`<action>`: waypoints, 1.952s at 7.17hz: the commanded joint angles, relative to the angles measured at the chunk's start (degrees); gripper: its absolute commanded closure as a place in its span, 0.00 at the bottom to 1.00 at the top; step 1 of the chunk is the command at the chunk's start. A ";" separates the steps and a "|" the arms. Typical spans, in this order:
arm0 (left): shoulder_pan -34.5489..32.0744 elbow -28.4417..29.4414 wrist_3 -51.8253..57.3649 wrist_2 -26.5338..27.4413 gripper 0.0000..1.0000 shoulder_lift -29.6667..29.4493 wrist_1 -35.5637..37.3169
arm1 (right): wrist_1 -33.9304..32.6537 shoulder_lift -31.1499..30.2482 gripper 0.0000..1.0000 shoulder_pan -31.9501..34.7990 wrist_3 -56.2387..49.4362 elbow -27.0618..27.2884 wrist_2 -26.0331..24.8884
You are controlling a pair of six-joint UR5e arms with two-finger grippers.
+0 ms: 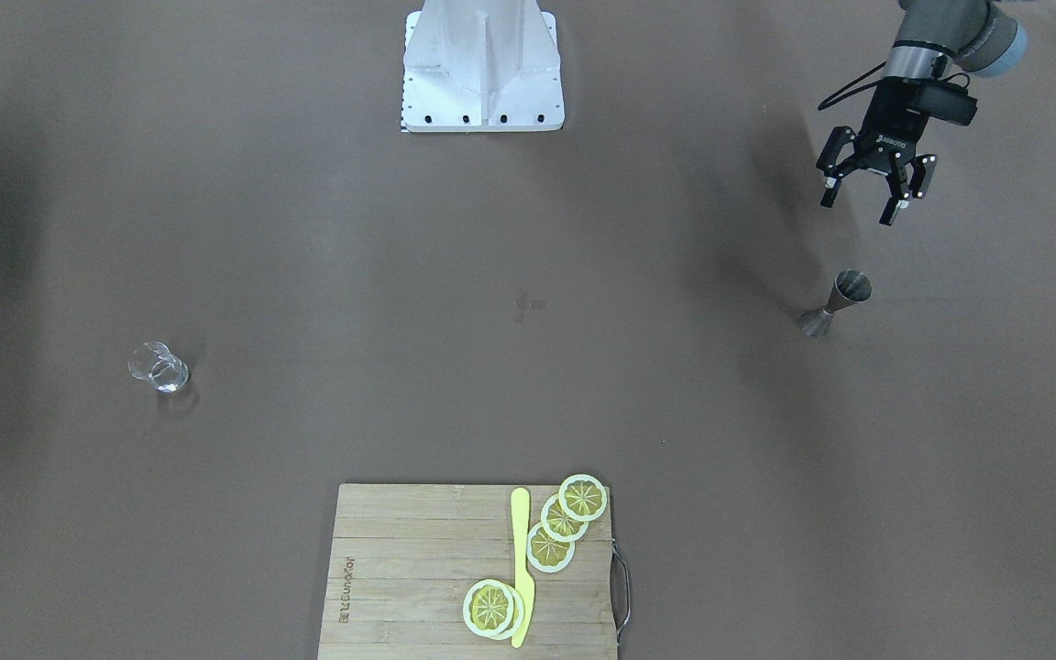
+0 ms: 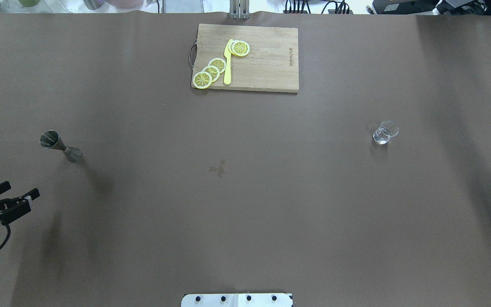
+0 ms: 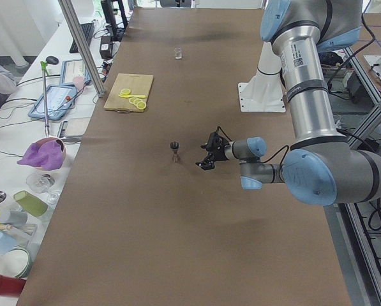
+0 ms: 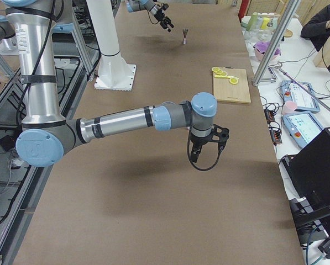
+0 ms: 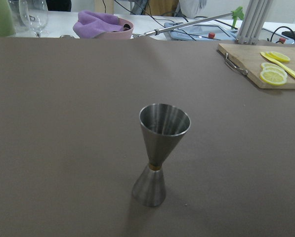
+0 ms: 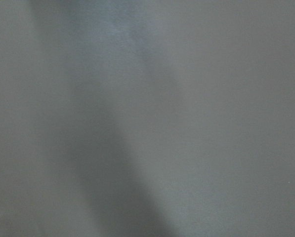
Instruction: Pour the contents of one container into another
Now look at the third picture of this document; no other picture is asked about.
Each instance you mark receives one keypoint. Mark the pink bowl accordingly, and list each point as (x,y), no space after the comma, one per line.
(51,154)

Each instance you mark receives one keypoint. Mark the computer mouse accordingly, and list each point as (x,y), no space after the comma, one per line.
(52,60)

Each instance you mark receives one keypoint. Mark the black power adapter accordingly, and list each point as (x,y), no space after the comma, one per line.
(106,47)

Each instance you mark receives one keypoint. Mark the wine glass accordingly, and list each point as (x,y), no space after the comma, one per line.
(43,183)

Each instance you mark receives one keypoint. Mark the grey cup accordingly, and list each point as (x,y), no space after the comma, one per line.
(14,218)

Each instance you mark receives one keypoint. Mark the near teach pendant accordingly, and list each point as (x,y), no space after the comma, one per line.
(59,100)

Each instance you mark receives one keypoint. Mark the aluminium frame post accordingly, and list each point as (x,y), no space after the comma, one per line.
(83,48)

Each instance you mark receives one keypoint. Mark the steel jigger measuring cup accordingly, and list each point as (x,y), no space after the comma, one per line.
(174,146)

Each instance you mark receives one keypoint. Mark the white green bowl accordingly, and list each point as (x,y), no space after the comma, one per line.
(16,263)

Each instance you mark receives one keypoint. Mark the far teach pendant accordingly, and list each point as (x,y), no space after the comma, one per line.
(71,69)

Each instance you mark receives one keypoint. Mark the teach pendant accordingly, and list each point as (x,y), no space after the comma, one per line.
(59,100)
(71,69)

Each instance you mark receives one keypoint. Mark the purple cloth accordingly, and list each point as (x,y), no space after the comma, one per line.
(29,158)

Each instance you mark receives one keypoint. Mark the green handled grabber stick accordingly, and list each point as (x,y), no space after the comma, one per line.
(44,72)

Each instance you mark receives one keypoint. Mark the red cylinder cup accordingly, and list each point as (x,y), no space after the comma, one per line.
(10,286)

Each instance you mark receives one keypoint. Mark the light blue cup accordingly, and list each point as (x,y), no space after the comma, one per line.
(7,242)

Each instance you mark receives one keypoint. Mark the bamboo cutting board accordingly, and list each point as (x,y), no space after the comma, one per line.
(137,83)

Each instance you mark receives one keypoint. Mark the clear glass cup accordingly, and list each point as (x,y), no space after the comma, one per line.
(178,53)

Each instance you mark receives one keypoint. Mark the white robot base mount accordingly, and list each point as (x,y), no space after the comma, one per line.
(263,93)

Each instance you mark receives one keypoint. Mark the lemon slice pair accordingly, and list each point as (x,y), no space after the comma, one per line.
(125,93)

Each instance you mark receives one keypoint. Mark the kitchen scale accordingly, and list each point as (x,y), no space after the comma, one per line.
(72,130)

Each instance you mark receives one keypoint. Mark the green plastic cup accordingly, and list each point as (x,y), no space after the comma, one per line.
(30,203)

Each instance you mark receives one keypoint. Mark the black monitor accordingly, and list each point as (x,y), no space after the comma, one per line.
(116,32)

